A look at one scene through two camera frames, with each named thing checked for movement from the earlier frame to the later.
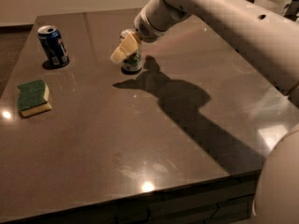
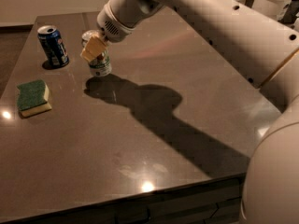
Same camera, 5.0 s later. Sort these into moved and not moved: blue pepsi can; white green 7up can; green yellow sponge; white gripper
Moved: white gripper; white green 7up can
Not moved: blue pepsi can; green yellow sponge
